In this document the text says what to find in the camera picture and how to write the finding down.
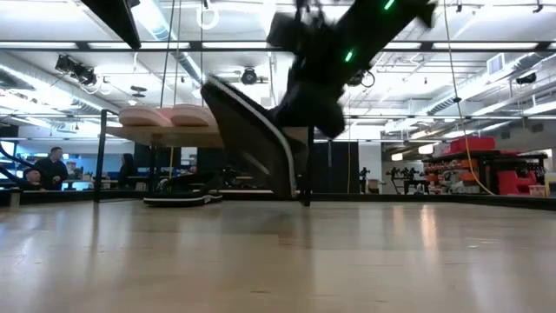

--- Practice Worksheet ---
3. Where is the white hanging ring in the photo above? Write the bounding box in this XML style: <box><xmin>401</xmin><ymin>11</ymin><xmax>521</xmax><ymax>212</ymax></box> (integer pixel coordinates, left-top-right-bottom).
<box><xmin>195</xmin><ymin>3</ymin><xmax>221</xmax><ymax>31</ymax></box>

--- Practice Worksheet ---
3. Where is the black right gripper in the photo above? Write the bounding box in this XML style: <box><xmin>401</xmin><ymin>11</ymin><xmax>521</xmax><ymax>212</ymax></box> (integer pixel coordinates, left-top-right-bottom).
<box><xmin>266</xmin><ymin>10</ymin><xmax>349</xmax><ymax>140</ymax></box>

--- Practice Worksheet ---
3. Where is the round black ceiling camera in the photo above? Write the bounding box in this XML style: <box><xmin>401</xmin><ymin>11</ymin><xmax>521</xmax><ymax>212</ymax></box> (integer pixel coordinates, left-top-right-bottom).
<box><xmin>240</xmin><ymin>66</ymin><xmax>259</xmax><ymax>86</ymax></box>

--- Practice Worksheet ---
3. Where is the black flip-flop white stripe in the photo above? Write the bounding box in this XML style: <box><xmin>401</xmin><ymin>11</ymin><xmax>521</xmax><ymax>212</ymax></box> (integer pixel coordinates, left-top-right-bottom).
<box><xmin>200</xmin><ymin>74</ymin><xmax>306</xmax><ymax>201</ymax></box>
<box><xmin>142</xmin><ymin>170</ymin><xmax>224</xmax><ymax>208</ymax></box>

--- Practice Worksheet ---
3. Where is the black camera cluster with cables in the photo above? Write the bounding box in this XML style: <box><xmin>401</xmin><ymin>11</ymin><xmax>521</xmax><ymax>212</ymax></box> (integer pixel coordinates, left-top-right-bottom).
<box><xmin>54</xmin><ymin>54</ymin><xmax>114</xmax><ymax>97</ymax></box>

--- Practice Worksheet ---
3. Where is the black hanging cable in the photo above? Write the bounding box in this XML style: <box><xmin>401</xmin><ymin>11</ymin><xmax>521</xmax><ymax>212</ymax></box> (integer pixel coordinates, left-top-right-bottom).
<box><xmin>158</xmin><ymin>0</ymin><xmax>176</xmax><ymax>109</ymax></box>

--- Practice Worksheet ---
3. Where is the pink foam slide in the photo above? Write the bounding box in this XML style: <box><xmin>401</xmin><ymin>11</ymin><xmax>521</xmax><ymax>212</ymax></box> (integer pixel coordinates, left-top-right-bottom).
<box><xmin>117</xmin><ymin>104</ymin><xmax>175</xmax><ymax>129</ymax></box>
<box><xmin>169</xmin><ymin>103</ymin><xmax>218</xmax><ymax>128</ymax></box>

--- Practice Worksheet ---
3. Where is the dark storage rack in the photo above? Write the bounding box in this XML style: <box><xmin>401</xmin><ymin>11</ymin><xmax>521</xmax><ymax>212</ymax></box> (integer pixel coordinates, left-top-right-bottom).
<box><xmin>422</xmin><ymin>149</ymin><xmax>549</xmax><ymax>196</ymax></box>

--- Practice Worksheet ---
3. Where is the person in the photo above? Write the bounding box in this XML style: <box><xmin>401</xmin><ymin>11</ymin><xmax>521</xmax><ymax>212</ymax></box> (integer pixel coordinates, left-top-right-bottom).
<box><xmin>34</xmin><ymin>146</ymin><xmax>70</xmax><ymax>191</ymax></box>
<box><xmin>23</xmin><ymin>168</ymin><xmax>45</xmax><ymax>192</ymax></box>
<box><xmin>117</xmin><ymin>152</ymin><xmax>138</xmax><ymax>190</ymax></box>

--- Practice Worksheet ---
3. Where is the small black ceiling camera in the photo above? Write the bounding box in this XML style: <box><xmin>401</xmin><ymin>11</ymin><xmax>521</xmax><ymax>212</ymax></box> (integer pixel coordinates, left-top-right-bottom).
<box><xmin>515</xmin><ymin>71</ymin><xmax>539</xmax><ymax>86</ymax></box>

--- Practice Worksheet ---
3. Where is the red storage bin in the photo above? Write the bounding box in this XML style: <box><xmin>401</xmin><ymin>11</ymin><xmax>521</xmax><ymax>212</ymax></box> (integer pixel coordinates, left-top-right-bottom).
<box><xmin>448</xmin><ymin>136</ymin><xmax>497</xmax><ymax>154</ymax></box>

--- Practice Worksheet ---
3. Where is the red boxes stack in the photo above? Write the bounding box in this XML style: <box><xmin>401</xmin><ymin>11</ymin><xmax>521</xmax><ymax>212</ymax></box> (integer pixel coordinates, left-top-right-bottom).
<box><xmin>497</xmin><ymin>170</ymin><xmax>540</xmax><ymax>196</ymax></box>

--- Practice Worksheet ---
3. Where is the black overhead frame beam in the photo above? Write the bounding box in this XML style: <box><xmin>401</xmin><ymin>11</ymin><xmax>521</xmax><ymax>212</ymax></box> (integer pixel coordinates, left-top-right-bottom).
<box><xmin>0</xmin><ymin>40</ymin><xmax>556</xmax><ymax>50</ymax></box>

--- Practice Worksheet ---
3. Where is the small black robot arms row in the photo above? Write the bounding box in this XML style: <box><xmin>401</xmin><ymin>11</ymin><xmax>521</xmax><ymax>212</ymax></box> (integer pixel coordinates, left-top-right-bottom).
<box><xmin>385</xmin><ymin>165</ymin><xmax>419</xmax><ymax>182</ymax></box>

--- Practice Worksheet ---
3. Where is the black camera with looped cable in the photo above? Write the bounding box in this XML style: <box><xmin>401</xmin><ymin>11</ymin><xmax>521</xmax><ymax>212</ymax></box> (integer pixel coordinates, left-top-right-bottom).
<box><xmin>347</xmin><ymin>69</ymin><xmax>376</xmax><ymax>89</ymax></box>

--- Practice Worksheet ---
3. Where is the wooden shelf black frame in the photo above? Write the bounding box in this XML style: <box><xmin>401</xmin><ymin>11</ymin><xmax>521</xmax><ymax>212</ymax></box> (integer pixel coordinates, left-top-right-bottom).
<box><xmin>93</xmin><ymin>108</ymin><xmax>315</xmax><ymax>208</ymax></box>

